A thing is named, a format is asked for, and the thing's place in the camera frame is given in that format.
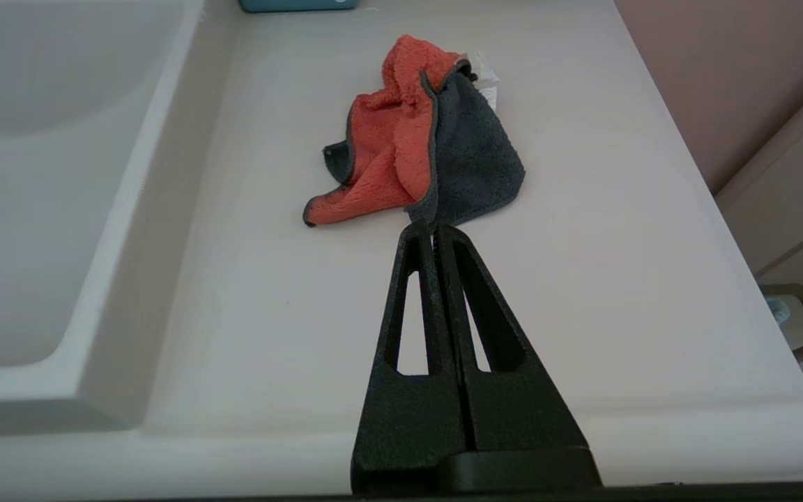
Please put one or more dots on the small blue tray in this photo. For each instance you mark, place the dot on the small blue tray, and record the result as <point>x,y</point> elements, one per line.
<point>297,5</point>

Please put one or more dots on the red and grey cloth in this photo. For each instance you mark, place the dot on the red and grey cloth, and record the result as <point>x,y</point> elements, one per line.
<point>387,139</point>

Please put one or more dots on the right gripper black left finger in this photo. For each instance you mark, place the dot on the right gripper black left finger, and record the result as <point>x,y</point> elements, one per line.
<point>408,418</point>

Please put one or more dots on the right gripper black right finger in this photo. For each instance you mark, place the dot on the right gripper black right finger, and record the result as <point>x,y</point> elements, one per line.
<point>520,411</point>

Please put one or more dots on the beige sink basin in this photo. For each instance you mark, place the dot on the beige sink basin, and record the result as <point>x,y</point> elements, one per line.
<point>39,209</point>

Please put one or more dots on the beige cabinet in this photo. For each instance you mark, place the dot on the beige cabinet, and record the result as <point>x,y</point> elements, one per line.
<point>792,195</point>

